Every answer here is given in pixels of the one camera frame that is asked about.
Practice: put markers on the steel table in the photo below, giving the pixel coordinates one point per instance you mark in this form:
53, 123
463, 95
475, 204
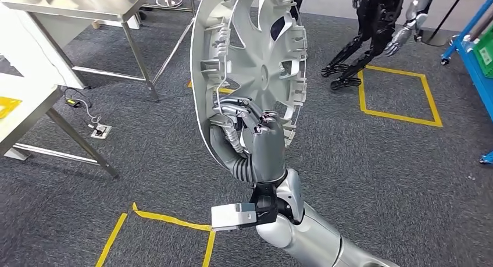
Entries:
77, 5

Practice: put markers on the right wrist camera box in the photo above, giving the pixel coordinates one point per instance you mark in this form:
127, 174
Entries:
231, 217

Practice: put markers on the green plastic crate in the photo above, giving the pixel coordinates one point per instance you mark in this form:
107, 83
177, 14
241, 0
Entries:
485, 53

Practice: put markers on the silver wheel hubcap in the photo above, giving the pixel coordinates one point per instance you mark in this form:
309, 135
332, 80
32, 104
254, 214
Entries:
262, 65

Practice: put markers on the white board panel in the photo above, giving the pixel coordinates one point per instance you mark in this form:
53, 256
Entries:
30, 45

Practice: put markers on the blue metal shelf rack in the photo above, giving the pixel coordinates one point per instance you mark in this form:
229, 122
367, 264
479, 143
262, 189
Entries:
477, 76

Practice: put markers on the black stand with round base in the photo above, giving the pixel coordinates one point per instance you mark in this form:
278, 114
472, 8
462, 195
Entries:
439, 38

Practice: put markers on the black humanoid robot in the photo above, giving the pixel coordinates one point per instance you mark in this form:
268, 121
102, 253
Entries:
369, 26

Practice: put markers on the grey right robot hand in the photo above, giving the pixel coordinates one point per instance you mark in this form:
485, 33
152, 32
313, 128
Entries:
269, 153

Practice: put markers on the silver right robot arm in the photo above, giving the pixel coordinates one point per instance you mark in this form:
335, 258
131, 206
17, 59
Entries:
316, 238

